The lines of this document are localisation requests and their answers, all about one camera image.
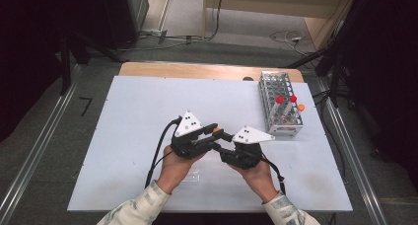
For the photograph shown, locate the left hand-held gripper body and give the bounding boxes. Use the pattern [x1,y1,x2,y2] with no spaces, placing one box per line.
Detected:
[171,110,212,161]

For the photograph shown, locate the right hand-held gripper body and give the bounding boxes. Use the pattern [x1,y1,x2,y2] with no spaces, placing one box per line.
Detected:
[219,125,276,171]

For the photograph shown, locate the red-capped test tube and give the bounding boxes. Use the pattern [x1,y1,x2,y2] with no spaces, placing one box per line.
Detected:
[284,95,299,119]
[269,95,285,120]

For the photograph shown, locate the metal test tube rack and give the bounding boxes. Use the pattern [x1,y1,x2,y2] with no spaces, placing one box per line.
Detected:
[257,70,305,138]

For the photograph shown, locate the person's left hand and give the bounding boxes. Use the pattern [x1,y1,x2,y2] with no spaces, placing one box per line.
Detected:
[156,144,207,195]

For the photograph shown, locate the person's right hand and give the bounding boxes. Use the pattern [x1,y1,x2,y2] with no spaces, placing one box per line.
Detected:
[229,160,279,204]

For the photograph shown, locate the white board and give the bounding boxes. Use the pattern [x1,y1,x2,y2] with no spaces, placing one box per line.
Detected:
[67,75,353,213]

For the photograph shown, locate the wooden table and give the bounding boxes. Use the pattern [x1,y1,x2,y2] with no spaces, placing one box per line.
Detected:
[118,61,305,84]

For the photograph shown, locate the grey power strip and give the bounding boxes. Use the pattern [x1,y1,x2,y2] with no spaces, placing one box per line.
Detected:
[139,28,169,39]

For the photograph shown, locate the black stand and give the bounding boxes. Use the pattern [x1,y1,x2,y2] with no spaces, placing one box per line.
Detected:
[284,41,344,109]
[59,30,126,97]

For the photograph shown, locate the black cabinet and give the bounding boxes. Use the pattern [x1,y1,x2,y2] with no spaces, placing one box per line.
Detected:
[98,0,150,50]

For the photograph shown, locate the wooden furniture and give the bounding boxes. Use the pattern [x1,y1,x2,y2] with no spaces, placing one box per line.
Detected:
[201,0,360,50]

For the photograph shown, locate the left hand-held gripper cable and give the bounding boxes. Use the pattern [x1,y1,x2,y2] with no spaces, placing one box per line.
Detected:
[144,116,182,189]

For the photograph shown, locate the hand-held gripper cable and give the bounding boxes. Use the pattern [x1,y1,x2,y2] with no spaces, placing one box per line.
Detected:
[260,152,287,196]
[144,116,182,189]

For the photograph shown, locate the right hand-held gripper cable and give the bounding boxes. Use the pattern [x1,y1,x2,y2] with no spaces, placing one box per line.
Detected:
[260,152,287,196]

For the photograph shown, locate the black hanging cable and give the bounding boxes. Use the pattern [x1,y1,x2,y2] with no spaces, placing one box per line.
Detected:
[202,0,226,42]

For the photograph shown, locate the white floor cable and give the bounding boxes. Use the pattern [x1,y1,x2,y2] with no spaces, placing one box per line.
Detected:
[269,30,314,55]

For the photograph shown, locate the aluminium rail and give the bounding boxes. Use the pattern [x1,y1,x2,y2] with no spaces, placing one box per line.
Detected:
[0,64,82,217]
[316,78,389,225]

